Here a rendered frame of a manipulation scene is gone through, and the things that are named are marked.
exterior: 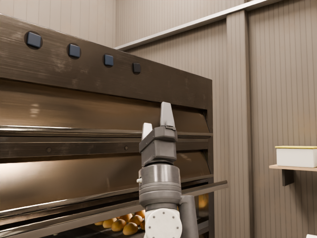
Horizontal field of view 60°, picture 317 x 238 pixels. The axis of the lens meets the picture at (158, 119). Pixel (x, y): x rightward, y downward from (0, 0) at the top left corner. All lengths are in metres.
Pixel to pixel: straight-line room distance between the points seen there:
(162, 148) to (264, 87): 3.91
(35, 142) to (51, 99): 0.17
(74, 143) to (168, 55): 4.53
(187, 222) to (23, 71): 0.76
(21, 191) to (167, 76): 0.92
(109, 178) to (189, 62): 4.13
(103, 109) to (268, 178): 3.46
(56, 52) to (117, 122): 0.39
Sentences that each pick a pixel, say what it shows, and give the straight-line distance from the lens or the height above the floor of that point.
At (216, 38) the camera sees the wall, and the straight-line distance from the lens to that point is 4.99.
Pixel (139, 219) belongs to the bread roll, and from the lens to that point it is 1.76.
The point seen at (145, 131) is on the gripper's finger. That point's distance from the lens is 0.68.
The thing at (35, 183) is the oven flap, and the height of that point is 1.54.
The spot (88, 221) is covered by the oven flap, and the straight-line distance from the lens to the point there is 1.03.
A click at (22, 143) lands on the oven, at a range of 1.04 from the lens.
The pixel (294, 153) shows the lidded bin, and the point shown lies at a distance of 3.75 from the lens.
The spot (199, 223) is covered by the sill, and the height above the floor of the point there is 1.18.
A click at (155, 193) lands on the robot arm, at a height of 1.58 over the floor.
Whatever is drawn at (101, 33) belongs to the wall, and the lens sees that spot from 6.59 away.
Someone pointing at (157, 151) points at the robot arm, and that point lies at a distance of 0.57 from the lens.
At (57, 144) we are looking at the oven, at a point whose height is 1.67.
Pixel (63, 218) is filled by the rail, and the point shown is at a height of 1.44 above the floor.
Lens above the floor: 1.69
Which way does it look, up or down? 4 degrees up
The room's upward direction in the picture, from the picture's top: straight up
